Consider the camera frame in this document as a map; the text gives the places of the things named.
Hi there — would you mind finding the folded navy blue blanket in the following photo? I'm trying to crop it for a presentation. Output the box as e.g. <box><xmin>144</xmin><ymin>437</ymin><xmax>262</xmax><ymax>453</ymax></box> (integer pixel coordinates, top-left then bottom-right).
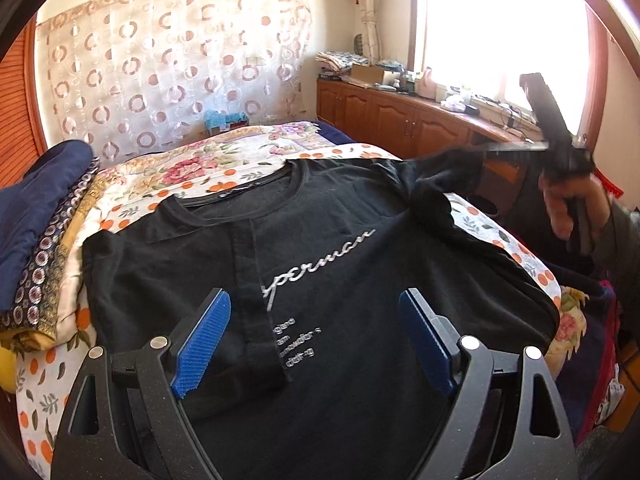
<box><xmin>0</xmin><ymin>139</ymin><xmax>102</xmax><ymax>288</ymax></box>

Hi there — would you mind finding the floral orange print quilt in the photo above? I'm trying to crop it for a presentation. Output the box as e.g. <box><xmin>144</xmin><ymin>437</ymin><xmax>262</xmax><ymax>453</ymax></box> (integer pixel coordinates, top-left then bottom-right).
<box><xmin>0</xmin><ymin>120</ymin><xmax>598</xmax><ymax>466</ymax></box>

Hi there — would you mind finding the black chair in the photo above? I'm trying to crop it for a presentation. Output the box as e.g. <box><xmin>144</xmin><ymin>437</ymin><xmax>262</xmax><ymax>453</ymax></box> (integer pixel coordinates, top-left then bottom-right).
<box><xmin>472</xmin><ymin>152</ymin><xmax>551</xmax><ymax>263</ymax></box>

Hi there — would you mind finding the person's right hand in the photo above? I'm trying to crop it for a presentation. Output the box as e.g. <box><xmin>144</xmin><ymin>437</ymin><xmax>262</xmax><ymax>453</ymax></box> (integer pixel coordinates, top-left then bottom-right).
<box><xmin>539</xmin><ymin>171</ymin><xmax>615</xmax><ymax>242</ymax></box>

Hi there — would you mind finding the black printed t-shirt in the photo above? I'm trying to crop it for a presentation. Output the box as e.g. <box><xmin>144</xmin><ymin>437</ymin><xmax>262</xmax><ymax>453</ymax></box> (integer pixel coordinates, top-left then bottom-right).
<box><xmin>82</xmin><ymin>146</ymin><xmax>561</xmax><ymax>480</ymax></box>

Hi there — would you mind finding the small blue box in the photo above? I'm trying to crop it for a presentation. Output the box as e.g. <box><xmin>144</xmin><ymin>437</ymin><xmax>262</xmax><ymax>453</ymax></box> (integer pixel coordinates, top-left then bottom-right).
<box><xmin>204</xmin><ymin>109</ymin><xmax>249</xmax><ymax>134</ymax></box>

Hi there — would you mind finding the stack of folded fabrics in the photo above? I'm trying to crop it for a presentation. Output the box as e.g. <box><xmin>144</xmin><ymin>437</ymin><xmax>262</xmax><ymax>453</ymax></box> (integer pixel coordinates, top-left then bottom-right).
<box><xmin>316</xmin><ymin>50</ymin><xmax>372</xmax><ymax>80</ymax></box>

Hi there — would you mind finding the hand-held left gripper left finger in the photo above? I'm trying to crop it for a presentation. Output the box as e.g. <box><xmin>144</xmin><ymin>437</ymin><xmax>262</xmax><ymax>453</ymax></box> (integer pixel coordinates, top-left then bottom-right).
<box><xmin>52</xmin><ymin>287</ymin><xmax>233</xmax><ymax>480</ymax></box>

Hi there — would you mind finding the bright window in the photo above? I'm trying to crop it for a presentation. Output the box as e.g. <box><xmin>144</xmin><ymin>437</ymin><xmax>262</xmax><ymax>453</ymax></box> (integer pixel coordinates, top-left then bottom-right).
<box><xmin>410</xmin><ymin>0</ymin><xmax>610</xmax><ymax>117</ymax></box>

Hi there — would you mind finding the wooden slatted door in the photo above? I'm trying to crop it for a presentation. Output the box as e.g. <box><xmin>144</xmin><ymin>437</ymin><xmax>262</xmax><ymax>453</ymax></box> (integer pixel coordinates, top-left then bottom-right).
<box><xmin>0</xmin><ymin>19</ymin><xmax>49</xmax><ymax>192</ymax></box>

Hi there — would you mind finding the sheer circle pattern curtain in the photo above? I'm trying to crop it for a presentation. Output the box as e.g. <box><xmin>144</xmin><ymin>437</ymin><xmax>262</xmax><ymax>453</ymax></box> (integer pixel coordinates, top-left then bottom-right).
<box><xmin>34</xmin><ymin>0</ymin><xmax>317</xmax><ymax>173</ymax></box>

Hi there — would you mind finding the stack of folded blankets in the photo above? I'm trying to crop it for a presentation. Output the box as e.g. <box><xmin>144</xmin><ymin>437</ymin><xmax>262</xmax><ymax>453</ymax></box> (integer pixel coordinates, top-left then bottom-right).
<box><xmin>0</xmin><ymin>159</ymin><xmax>117</xmax><ymax>352</ymax></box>

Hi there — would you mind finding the yellow cushion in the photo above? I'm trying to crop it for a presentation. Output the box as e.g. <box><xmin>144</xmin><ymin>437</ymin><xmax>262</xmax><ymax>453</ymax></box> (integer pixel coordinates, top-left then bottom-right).
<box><xmin>0</xmin><ymin>344</ymin><xmax>20</xmax><ymax>394</ymax></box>

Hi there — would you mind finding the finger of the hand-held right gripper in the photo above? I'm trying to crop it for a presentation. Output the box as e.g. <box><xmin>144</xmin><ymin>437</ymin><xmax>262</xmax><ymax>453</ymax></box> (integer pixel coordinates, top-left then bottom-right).
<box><xmin>481</xmin><ymin>140</ymin><xmax>551</xmax><ymax>155</ymax></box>

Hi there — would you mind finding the long wooden cabinet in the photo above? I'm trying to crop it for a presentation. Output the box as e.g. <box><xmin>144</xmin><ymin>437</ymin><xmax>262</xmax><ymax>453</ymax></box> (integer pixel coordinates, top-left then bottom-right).
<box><xmin>315</xmin><ymin>76</ymin><xmax>551</xmax><ymax>173</ymax></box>

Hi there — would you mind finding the pink bag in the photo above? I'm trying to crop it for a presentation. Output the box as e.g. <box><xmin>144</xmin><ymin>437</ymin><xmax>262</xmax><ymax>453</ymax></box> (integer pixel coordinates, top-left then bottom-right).
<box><xmin>416</xmin><ymin>66</ymin><xmax>437</xmax><ymax>99</ymax></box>

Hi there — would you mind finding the person's right forearm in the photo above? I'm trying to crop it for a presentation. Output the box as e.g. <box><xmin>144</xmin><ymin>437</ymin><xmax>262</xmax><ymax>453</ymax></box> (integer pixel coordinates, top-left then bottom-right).
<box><xmin>587</xmin><ymin>194</ymin><xmax>640</xmax><ymax>281</ymax></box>

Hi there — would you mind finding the cream window curtain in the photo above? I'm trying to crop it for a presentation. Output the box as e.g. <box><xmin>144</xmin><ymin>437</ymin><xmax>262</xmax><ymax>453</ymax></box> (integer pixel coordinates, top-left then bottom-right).
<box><xmin>340</xmin><ymin>0</ymin><xmax>385</xmax><ymax>67</ymax></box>

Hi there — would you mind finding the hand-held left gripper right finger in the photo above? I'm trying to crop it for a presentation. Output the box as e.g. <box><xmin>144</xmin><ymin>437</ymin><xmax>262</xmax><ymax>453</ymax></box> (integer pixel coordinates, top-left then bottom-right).
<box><xmin>397</xmin><ymin>287</ymin><xmax>581</xmax><ymax>480</ymax></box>

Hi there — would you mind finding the navy blue bed sheet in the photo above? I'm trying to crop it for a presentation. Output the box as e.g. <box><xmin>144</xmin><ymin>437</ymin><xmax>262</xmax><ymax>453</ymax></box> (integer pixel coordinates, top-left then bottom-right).
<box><xmin>319</xmin><ymin>119</ymin><xmax>403</xmax><ymax>162</ymax></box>

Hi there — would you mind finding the cardboard box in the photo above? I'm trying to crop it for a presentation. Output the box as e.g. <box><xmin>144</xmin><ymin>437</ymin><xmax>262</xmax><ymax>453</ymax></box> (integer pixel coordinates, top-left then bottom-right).
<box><xmin>349</xmin><ymin>63</ymin><xmax>387</xmax><ymax>87</ymax></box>

